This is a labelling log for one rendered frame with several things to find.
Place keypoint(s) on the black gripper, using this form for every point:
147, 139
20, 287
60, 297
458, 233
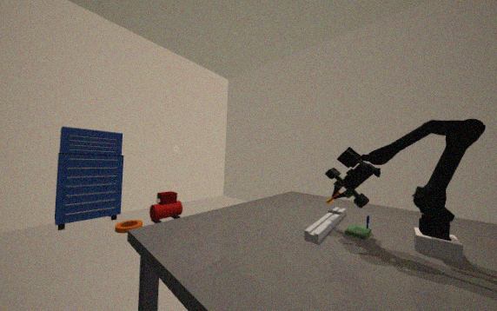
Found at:
350, 183

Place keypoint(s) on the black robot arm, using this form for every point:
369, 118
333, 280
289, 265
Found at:
430, 199

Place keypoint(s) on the aluminum slotted rail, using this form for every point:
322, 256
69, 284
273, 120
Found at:
321, 228

